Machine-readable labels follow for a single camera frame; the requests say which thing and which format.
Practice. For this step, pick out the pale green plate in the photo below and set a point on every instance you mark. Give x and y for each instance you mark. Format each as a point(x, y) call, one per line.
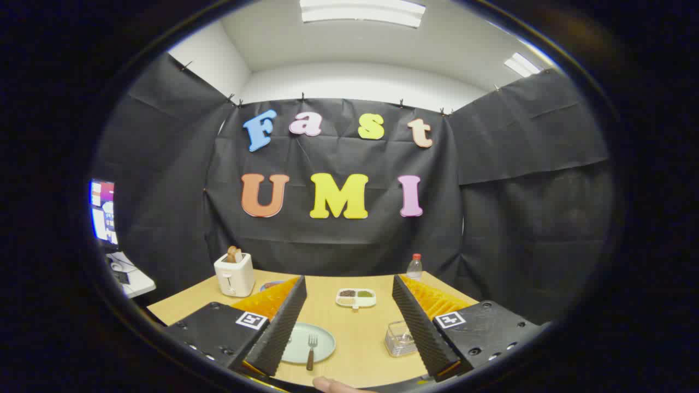
point(297, 349)

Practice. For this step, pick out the toasted bread slice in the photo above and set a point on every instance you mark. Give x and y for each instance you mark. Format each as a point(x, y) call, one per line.
point(234, 254)

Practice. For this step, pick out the white divided bean tray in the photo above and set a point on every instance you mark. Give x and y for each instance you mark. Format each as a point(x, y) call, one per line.
point(355, 299)

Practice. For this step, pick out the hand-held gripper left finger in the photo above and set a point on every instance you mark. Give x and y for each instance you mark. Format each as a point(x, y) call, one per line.
point(281, 333)

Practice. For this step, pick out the long ceiling light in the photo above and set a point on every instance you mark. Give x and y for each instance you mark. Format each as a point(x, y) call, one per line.
point(360, 13)

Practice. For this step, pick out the clear bottle with red cap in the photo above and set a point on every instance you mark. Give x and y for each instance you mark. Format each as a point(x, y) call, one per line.
point(414, 268)

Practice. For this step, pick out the white toaster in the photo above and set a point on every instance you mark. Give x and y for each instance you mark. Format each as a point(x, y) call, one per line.
point(235, 275)

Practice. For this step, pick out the black backdrop cloth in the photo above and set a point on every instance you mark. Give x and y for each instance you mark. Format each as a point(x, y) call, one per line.
point(338, 245)

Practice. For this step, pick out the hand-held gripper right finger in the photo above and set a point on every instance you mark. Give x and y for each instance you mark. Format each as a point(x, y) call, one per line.
point(420, 327)

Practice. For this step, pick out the computer monitor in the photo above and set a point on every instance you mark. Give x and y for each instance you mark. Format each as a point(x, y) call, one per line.
point(104, 218)

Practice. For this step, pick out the blue plate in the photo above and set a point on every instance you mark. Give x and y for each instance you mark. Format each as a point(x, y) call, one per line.
point(270, 285)

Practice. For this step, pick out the small ceiling light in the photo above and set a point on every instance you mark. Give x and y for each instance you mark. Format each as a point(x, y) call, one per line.
point(521, 64)

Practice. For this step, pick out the white side desk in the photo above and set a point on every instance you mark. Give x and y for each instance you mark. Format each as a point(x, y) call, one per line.
point(136, 281)

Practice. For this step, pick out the perforated metal basket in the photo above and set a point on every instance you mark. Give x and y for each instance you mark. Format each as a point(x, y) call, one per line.
point(398, 341)

